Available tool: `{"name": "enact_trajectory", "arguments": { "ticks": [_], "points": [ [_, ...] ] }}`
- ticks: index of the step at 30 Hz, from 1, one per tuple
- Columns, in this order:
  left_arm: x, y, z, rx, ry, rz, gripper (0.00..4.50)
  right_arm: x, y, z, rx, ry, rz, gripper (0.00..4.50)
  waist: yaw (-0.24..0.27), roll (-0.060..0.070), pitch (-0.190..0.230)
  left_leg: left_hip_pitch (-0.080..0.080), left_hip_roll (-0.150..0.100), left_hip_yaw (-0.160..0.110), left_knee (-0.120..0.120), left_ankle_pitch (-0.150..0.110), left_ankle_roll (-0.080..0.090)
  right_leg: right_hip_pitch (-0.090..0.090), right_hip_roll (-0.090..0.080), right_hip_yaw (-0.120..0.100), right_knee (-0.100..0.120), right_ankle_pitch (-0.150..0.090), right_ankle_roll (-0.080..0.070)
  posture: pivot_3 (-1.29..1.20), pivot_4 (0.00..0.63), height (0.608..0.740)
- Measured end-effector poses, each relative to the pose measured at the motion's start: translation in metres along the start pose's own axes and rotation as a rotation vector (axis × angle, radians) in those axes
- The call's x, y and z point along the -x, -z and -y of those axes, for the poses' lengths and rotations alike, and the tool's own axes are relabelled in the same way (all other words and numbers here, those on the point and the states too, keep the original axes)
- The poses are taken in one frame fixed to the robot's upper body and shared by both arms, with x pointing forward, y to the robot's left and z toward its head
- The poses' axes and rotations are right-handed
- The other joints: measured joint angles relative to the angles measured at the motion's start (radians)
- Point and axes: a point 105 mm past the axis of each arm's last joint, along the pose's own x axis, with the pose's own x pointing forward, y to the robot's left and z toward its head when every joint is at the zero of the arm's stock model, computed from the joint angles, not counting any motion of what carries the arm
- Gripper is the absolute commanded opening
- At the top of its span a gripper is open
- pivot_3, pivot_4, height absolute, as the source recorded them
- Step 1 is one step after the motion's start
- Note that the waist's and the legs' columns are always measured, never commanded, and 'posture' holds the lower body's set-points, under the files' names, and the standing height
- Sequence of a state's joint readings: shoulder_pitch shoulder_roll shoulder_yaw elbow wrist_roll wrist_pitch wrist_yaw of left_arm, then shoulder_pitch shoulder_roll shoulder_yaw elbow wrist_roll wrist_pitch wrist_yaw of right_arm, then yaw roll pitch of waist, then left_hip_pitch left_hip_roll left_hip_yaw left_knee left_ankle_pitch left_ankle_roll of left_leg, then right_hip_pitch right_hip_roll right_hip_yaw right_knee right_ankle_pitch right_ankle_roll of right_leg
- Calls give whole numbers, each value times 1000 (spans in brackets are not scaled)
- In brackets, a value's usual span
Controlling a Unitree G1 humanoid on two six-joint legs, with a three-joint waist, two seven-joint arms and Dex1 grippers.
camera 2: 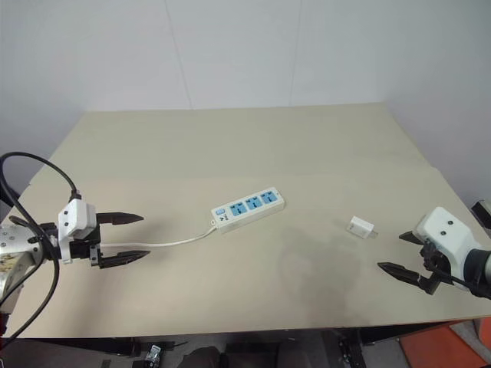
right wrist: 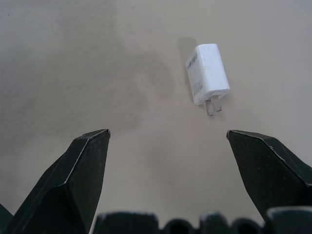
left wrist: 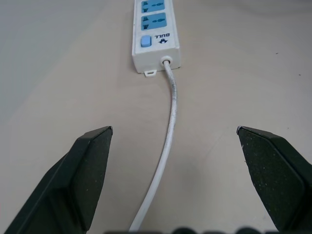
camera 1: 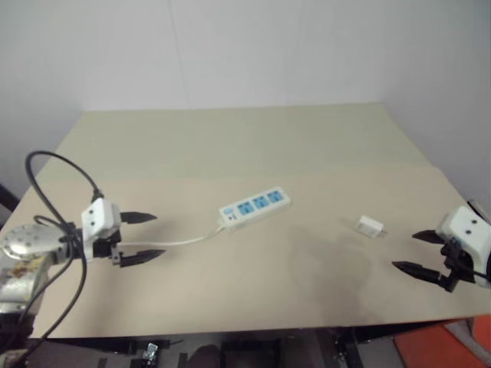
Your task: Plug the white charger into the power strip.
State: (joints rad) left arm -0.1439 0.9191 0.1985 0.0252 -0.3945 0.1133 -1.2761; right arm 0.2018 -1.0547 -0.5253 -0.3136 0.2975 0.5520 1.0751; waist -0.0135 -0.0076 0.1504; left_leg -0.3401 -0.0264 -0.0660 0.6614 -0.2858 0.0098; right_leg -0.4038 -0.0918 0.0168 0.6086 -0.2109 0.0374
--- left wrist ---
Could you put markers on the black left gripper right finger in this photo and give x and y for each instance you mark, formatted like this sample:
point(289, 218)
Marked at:
point(275, 175)

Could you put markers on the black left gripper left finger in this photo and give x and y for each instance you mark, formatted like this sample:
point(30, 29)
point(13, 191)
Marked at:
point(73, 180)

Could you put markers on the white power strip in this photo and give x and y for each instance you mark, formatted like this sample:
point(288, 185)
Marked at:
point(156, 46)

